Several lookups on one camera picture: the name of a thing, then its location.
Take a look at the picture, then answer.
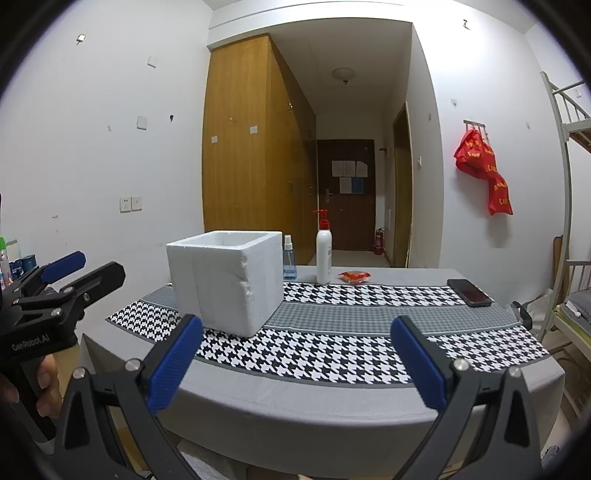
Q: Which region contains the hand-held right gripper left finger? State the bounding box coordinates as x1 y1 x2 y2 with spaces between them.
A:
54 314 204 480

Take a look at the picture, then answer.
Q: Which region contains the white foam box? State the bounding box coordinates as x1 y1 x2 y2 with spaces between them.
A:
166 231 284 339

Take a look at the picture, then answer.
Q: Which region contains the clear blue spray bottle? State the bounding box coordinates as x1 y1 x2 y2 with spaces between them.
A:
283 234 297 280

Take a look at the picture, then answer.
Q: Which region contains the metal bunk bed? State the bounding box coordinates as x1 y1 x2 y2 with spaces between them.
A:
540 71 591 365

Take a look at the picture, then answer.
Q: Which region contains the white red pump bottle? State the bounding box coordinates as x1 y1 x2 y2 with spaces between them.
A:
312 210 333 285

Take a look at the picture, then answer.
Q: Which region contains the grey bedding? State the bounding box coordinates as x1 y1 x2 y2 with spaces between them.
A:
566 288 591 319

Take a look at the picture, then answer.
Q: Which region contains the brown wooden board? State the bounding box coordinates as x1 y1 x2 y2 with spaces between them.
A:
551 235 565 289

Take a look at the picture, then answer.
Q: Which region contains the black handle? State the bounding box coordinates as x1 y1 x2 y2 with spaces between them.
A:
512 301 533 330

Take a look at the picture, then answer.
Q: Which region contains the wooden wardrobe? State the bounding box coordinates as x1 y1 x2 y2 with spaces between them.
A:
202 34 318 268

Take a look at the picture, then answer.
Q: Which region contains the red printed bag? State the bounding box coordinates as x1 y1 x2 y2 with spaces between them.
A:
487 173 514 216
454 129 497 178

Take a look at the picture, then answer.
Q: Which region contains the light wooden side door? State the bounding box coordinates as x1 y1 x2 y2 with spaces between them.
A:
392 102 413 268

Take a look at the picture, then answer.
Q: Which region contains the blue container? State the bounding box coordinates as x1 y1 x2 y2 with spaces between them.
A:
10 255 38 278

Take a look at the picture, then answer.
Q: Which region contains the person's left hand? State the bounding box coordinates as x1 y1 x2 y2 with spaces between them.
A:
0 354 64 417

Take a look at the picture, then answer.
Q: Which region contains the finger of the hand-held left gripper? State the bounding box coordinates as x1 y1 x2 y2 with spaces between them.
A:
13 261 126 324
9 251 87 296

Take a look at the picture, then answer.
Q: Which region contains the grey houndstooth tablecloth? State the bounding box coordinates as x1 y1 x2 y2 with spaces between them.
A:
78 265 566 480

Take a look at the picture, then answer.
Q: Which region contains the black smartphone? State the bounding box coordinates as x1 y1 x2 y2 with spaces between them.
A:
447 279 493 308

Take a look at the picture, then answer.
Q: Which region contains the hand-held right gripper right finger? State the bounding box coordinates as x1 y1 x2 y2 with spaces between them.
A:
390 315 543 480

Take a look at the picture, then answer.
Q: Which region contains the dark brown door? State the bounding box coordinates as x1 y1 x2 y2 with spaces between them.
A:
317 139 376 251

